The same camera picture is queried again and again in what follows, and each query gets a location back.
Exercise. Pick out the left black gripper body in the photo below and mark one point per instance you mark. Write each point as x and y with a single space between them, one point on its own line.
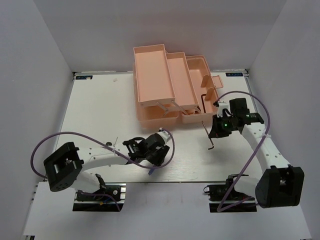
158 156

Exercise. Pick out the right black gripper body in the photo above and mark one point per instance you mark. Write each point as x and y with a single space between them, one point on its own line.
224 125

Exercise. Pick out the small brown hex key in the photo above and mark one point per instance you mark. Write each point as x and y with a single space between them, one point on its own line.
207 133

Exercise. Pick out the large brown hex key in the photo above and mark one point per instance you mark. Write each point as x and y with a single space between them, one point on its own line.
203 102

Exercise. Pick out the pink plastic tool box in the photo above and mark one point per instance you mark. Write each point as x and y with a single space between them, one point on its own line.
168 87

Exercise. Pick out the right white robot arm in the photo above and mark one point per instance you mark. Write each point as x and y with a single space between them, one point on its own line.
281 183

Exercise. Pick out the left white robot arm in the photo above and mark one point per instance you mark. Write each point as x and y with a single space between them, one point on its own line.
68 166

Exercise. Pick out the blue red screwdriver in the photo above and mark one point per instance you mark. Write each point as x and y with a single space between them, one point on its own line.
150 171

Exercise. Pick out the green black screwdriver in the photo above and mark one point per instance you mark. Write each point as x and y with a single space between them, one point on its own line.
112 143

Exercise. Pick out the left blue label sticker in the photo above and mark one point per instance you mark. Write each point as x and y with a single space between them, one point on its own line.
84 77

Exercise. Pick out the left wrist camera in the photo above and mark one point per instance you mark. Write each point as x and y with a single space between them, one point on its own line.
164 135

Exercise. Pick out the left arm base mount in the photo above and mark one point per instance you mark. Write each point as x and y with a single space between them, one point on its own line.
101 203

